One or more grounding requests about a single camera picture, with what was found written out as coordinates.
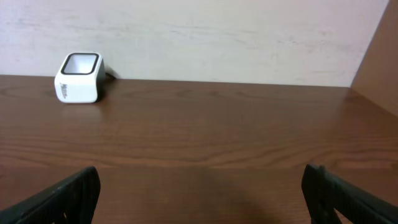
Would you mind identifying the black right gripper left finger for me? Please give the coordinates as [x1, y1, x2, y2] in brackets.
[1, 166, 101, 224]

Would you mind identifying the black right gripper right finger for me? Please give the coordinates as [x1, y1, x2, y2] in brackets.
[301, 164, 397, 224]

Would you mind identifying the white barcode scanner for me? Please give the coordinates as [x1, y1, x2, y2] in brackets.
[54, 52, 106, 103]

